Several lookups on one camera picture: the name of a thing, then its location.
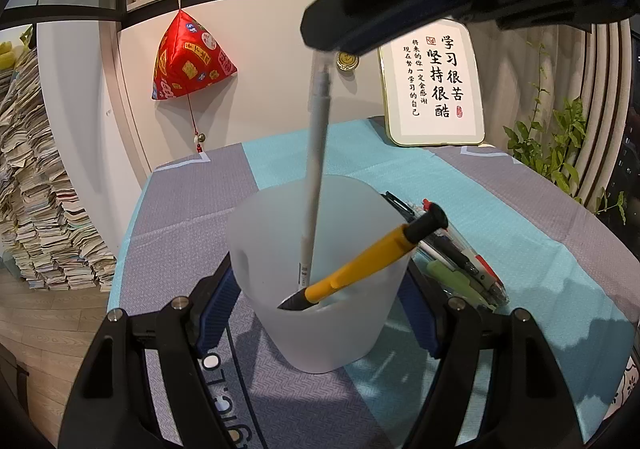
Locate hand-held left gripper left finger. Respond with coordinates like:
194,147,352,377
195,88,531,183
57,261,241,449

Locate red pyramid hanging ornament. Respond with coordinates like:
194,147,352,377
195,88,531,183
151,9,238,101

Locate green leafy plant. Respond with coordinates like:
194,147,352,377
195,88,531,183
502,42,628,225

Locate light green pen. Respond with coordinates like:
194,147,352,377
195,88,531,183
425,261,498,314

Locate grey and teal tablecloth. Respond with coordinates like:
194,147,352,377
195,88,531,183
106,116,640,449

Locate round gold badge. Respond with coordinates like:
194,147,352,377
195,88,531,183
336,50,360,74

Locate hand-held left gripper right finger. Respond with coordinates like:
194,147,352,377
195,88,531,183
397,268,587,449

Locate clear pen with red clip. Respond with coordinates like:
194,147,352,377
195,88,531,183
412,198,502,282

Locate black retractable pen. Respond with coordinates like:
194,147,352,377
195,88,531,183
381,192,483,276

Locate framed calligraphy sign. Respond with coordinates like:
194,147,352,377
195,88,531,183
377,18,487,148

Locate translucent white plastic cup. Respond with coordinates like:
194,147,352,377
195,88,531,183
226,174,412,374

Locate curved white slatted chair back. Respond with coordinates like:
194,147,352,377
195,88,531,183
570,22,636,215

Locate white gel pen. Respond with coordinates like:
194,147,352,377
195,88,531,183
298,52,333,291

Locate yellow pen with black cap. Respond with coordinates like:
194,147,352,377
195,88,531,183
276,202,449,312

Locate tall pile of books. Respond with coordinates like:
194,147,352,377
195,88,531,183
0,24,117,292

